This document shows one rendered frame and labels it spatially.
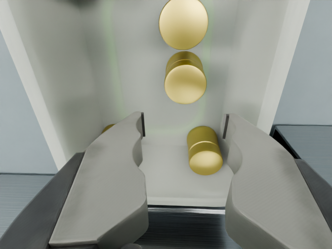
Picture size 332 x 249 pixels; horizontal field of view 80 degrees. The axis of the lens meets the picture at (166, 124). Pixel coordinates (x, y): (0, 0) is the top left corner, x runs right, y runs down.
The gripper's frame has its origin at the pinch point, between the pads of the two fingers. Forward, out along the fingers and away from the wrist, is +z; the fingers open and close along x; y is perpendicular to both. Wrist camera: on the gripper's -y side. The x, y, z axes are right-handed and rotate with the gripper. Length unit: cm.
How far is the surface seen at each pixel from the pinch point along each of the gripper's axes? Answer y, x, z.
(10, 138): 10.2, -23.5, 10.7
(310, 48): -1.9, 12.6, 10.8
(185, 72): -1.3, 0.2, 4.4
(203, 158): 7.2, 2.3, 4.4
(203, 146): 6.2, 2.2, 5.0
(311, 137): 6.7, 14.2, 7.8
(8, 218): 16.6, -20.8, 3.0
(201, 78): -0.9, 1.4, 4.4
